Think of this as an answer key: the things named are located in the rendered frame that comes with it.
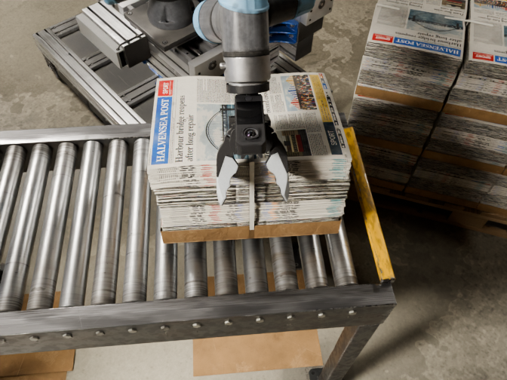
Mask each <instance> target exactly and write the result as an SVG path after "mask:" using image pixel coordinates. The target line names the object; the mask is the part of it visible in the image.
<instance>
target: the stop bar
mask: <svg viewBox="0 0 507 380"><path fill-rule="evenodd" d="M343 129H344V132H345V135H346V139H347V143H348V145H349V150H350V152H351V156H352V162H351V165H352V166H351V171H352V175H353V179H354V182H355V187H356V191H357V193H358V199H359V202H360V205H361V211H362V213H363V217H364V222H365V225H366V229H367V233H368V237H369V240H370V245H371V249H372V251H373V257H374V260H375V263H376V269H377V271H378V275H379V280H380V283H394V281H395V274H394V271H393V268H392V264H391V260H390V258H389V251H388V250H387V247H386V242H385V239H384V236H383V231H382V229H381V225H380V222H379V217H378V215H377V211H376V207H375V204H374V201H373V196H372V193H371V190H370V186H369V182H368V180H367V174H366V172H365V169H364V164H363V161H362V158H361V153H360V150H359V145H358V143H357V140H356V137H355V132H354V129H353V127H344V128H343Z"/></svg>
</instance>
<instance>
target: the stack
mask: <svg viewBox="0 0 507 380"><path fill-rule="evenodd" d="M357 85H360V86H364V87H371V88H375V89H379V90H386V91H390V92H394V93H401V94H405V95H409V96H412V97H419V98H423V99H427V100H433V101H437V102H440V103H442V102H443V101H444V99H445V97H446V96H447V100H446V103H449V104H454V105H458V106H465V107H469V108H473V109H480V110H484V111H488V112H494V113H498V114H502V115H507V0H378V2H377V3H376V7H375V11H374V14H373V20H372V23H371V27H370V32H369V36H368V39H367V43H366V47H365V52H364V55H363V57H362V61H361V66H360V70H359V73H358V81H357V84H356V86H357ZM355 90H356V87H355ZM347 122H348V127H353V129H354V132H355V134H358V135H362V136H368V137H373V138H377V139H384V140H388V141H391V142H395V143H401V144H405V145H409V146H415V147H418V148H422V147H423V146H424V143H425V146H424V150H428V151H432V152H438V153H442V154H446V155H452V156H457V157H461V158H467V159H470V160H473V161H480V162H483V163H487V164H492V165H496V166H500V167H505V165H506V168H507V126H506V125H502V124H495V123H492V122H488V121H481V120H477V119H473V118H467V117H463V116H458V115H452V114H448V113H444V112H442V108H441V111H440V112H436V111H432V110H428V109H422V108H418V107H414V106H408V105H404V104H400V103H394V102H389V101H385V100H379V99H375V98H372V97H365V96H361V95H357V94H355V93H354V97H353V101H352V107H351V110H350V113H349V118H348V121H347ZM358 145H359V150H360V153H361V158H362V161H363V164H364V169H365V172H366V174H367V176H369V177H373V178H376V179H381V180H385V181H387V182H393V183H396V184H399V185H405V183H407V186H408V187H412V188H418V189H422V190H426V191H430V192H435V193H439V194H443V195H448V196H451V197H455V198H461V199H464V200H467V201H474V202H477V203H478V202H479V201H480V203H481V204H486V205H490V206H493V207H498V208H502V209H505V210H507V176H503V175H501V174H497V173H491V172H487V171H483V170H477V169H474V168H470V167H464V166H460V165H456V164H451V163H447V162H443V161H437V160H433V159H430V158H424V157H421V154H422V152H421V154H420V155H413V154H409V153H406V152H400V151H395V150H391V149H385V148H382V147H378V146H372V145H368V144H363V143H360V142H358ZM424 150H423V151H424ZM504 171H505V170H504ZM504 171H503V172H504ZM369 186H370V190H371V191H372V192H376V193H379V194H382V195H388V196H391V197H394V198H400V199H404V200H407V201H412V202H416V203H419V204H425V205H429V206H432V207H437V208H441V209H444V210H449V211H450V212H449V213H448V214H447V216H445V215H442V214H439V213H433V212H430V211H427V210H421V209H418V208H415V207H409V206H406V205H402V204H396V203H393V202H390V201H384V200H381V199H378V198H373V201H374V204H375V206H377V207H382V208H386V209H389V210H394V211H398V212H401V213H406V214H410V215H413V216H418V217H422V218H425V219H430V220H434V221H437V222H443V223H446V224H449V225H455V226H458V227H461V228H467V229H471V230H474V231H479V232H483V233H486V234H491V235H495V236H498V237H501V238H507V230H504V229H501V228H495V227H492V226H488V225H485V224H486V222H487V221H488V220H490V221H494V222H499V223H502V224H506V225H507V216H502V215H499V214H495V213H490V212H487V211H483V210H477V209H475V208H471V207H465V206H462V205H458V204H452V203H449V202H446V201H439V200H436V199H432V198H427V197H423V196H419V195H413V194H410V193H406V192H404V191H398V190H394V189H391V188H386V187H382V186H379V185H374V184H370V183H369Z"/></svg>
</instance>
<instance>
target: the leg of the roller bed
mask: <svg viewBox="0 0 507 380"><path fill-rule="evenodd" d="M379 325H380V324H372V325H363V326H345V327H344V329H343V331H342V333H341V335H340V337H339V339H338V340H337V342H336V344H335V347H334V349H333V351H332V352H331V354H330V356H329V358H328V360H327V362H326V363H325V365H324V368H323V369H322V371H321V374H320V375H319V377H318V380H342V379H343V377H344V375H345V374H346V373H347V372H348V370H349V368H350V367H351V365H352V364H353V363H354V362H355V360H356V358H357V357H358V355H359V354H360V353H361V351H362V350H363V348H364V346H365V345H366V344H367V343H368V341H369V340H370V338H371V336H372V335H373V334H374V333H375V331H376V329H377V328H378V326H379Z"/></svg>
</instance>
